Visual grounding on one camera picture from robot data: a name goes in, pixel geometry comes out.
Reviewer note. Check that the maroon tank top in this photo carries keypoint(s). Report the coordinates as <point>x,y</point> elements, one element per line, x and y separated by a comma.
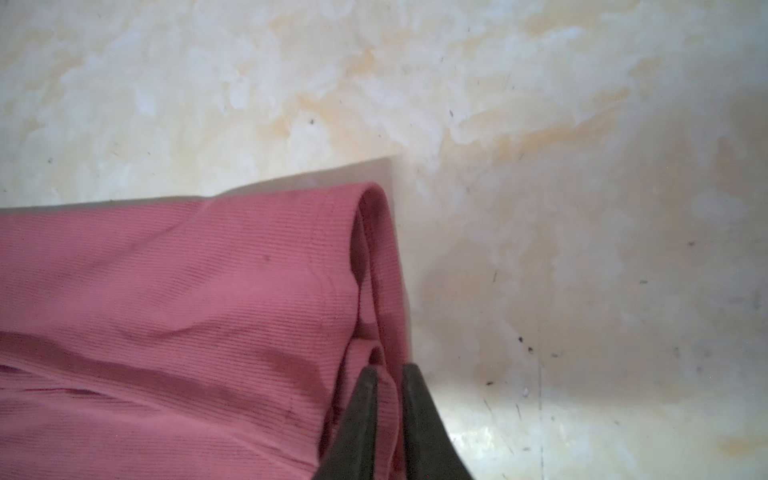
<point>211,338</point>

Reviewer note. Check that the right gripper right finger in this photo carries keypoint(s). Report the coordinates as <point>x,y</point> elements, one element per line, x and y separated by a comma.
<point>429,453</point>

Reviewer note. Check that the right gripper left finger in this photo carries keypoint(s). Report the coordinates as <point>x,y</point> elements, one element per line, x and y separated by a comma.
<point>352,454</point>

